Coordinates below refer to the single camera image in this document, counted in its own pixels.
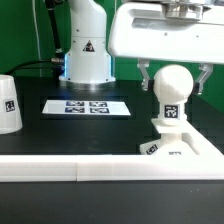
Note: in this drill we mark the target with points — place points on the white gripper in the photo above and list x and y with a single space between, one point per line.
142 30

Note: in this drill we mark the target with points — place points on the white lamp bulb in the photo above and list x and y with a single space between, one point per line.
173 85

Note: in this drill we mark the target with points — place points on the white lamp base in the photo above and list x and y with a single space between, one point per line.
171 141

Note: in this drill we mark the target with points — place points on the white lamp hood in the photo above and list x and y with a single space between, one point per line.
10 116

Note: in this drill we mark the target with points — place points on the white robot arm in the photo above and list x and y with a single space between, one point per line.
88 62

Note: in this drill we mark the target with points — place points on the white L-shaped fence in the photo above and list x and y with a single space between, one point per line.
206 164

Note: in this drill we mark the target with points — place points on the white tag sheet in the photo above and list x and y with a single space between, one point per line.
107 108

